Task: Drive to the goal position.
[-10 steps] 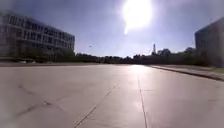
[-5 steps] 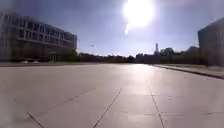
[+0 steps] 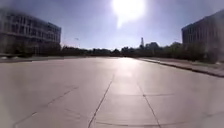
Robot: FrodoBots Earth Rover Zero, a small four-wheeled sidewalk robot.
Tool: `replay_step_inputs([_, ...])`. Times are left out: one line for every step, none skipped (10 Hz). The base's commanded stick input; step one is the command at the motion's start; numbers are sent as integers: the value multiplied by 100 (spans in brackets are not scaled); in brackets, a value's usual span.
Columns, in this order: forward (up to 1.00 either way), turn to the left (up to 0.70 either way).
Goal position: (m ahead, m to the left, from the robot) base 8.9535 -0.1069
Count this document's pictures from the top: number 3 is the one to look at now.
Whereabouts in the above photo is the row of dark trees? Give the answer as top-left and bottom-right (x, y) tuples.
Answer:
(0, 41), (221, 64)

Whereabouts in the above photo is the grey concrete slab plaza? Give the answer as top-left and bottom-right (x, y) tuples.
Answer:
(0, 56), (224, 128)

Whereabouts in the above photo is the distant tower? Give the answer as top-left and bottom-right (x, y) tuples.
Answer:
(140, 36), (145, 48)

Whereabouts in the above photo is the low kerb edge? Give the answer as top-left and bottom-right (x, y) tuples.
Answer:
(137, 58), (224, 79)

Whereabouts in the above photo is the raised paved strip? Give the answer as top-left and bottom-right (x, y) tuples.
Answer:
(141, 56), (224, 76)

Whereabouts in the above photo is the large pale multi-storey building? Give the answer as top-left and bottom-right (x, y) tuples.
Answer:
(0, 8), (63, 56)

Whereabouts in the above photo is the dark multi-storey building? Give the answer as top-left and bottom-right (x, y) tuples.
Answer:
(181, 9), (224, 63)

